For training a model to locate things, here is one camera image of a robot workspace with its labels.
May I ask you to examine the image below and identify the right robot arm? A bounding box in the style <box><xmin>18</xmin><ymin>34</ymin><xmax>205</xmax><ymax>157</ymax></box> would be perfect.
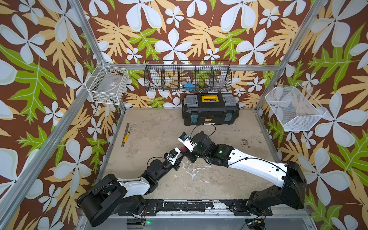
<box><xmin>178</xmin><ymin>132</ymin><xmax>307</xmax><ymax>216</ymax></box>

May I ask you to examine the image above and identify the black toolbox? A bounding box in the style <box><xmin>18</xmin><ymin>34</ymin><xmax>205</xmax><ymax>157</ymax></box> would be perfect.
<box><xmin>182</xmin><ymin>93</ymin><xmax>240</xmax><ymax>126</ymax></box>

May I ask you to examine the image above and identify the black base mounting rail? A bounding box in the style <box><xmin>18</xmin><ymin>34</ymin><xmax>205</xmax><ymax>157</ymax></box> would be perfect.
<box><xmin>119</xmin><ymin>199</ymin><xmax>261</xmax><ymax>217</ymax></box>

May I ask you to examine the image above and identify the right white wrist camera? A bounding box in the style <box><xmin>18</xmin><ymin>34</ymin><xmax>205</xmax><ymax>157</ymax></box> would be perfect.
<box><xmin>178</xmin><ymin>132</ymin><xmax>195</xmax><ymax>152</ymax></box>

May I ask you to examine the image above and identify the yellow handled metal file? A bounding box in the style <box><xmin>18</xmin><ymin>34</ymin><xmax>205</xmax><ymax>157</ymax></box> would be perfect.
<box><xmin>121</xmin><ymin>122</ymin><xmax>130</xmax><ymax>148</ymax></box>

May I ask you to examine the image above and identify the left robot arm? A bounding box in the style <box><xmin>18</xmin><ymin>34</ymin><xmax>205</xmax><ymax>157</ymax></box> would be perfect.
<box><xmin>77</xmin><ymin>154</ymin><xmax>184</xmax><ymax>227</ymax></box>

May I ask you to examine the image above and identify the blue object in basket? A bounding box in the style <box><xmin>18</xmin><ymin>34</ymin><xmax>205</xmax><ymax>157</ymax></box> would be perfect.
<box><xmin>184</xmin><ymin>83</ymin><xmax>196</xmax><ymax>92</ymax></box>

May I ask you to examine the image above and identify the white wire basket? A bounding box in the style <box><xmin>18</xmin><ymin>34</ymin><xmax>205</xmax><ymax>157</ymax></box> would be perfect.
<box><xmin>86</xmin><ymin>61</ymin><xmax>129</xmax><ymax>105</ymax></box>
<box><xmin>265</xmin><ymin>83</ymin><xmax>327</xmax><ymax>132</ymax></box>

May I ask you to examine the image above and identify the black wire basket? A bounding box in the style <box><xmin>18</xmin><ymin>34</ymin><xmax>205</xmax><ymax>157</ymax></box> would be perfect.
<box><xmin>144</xmin><ymin>60</ymin><xmax>232</xmax><ymax>93</ymax></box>

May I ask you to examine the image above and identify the white wire basket right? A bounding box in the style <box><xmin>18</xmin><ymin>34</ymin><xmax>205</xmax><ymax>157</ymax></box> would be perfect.
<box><xmin>265</xmin><ymin>83</ymin><xmax>327</xmax><ymax>132</ymax></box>

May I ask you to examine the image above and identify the white wire basket left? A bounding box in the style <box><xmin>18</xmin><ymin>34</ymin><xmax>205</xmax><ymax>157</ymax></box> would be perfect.
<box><xmin>86</xmin><ymin>61</ymin><xmax>129</xmax><ymax>105</ymax></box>

